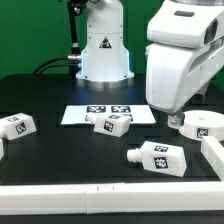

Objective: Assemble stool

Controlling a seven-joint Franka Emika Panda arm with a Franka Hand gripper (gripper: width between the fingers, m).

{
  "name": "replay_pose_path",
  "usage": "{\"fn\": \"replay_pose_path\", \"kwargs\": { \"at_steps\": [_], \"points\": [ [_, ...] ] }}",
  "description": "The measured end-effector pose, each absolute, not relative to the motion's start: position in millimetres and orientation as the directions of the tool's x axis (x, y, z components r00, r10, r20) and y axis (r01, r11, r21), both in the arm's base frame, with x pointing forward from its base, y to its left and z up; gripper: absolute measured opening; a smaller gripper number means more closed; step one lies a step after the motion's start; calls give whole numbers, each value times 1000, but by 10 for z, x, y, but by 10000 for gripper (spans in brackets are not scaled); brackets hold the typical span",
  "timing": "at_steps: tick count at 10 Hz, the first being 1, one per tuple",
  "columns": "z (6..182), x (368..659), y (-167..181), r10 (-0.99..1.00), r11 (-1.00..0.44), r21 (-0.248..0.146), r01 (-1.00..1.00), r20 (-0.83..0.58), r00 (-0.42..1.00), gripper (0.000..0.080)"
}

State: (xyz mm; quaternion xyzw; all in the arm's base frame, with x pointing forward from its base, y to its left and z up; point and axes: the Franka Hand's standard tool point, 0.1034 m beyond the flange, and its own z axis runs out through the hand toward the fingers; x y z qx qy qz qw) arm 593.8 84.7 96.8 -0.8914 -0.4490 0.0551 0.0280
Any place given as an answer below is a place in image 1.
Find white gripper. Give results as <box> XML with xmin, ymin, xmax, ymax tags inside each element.
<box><xmin>146</xmin><ymin>0</ymin><xmax>224</xmax><ymax>128</ymax></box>

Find white round stool seat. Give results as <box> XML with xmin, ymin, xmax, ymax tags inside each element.
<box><xmin>179</xmin><ymin>110</ymin><xmax>224</xmax><ymax>141</ymax></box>

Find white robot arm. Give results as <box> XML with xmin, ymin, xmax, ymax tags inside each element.
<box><xmin>77</xmin><ymin>0</ymin><xmax>224</xmax><ymax>129</ymax></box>

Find white marker sheet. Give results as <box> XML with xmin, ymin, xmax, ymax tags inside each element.
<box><xmin>61</xmin><ymin>105</ymin><xmax>156</xmax><ymax>125</ymax></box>

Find white front rail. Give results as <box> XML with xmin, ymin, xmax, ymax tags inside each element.
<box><xmin>0</xmin><ymin>181</ymin><xmax>224</xmax><ymax>215</ymax></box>

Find black cables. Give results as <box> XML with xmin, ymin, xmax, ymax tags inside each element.
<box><xmin>32</xmin><ymin>55</ymin><xmax>82</xmax><ymax>75</ymax></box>

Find black camera pole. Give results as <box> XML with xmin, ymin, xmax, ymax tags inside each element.
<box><xmin>67</xmin><ymin>0</ymin><xmax>88</xmax><ymax>77</ymax></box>

